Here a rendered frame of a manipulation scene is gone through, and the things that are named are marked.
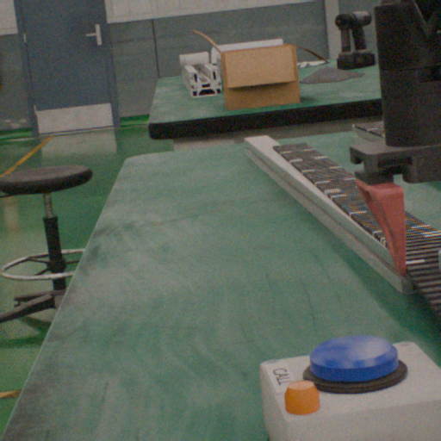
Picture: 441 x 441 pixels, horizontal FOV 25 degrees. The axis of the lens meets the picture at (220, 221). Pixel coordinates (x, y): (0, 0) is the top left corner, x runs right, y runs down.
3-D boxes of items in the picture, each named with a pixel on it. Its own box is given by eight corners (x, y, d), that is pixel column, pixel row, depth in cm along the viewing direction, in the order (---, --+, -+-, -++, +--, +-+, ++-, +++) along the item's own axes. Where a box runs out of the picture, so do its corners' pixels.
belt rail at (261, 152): (245, 155, 173) (244, 138, 173) (268, 152, 174) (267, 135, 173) (402, 295, 79) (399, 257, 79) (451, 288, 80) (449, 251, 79)
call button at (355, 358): (305, 379, 48) (301, 338, 48) (387, 368, 48) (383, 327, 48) (322, 409, 44) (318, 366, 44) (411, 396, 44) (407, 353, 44)
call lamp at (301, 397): (282, 404, 44) (280, 377, 43) (316, 399, 44) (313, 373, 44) (288, 417, 42) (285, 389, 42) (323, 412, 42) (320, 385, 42)
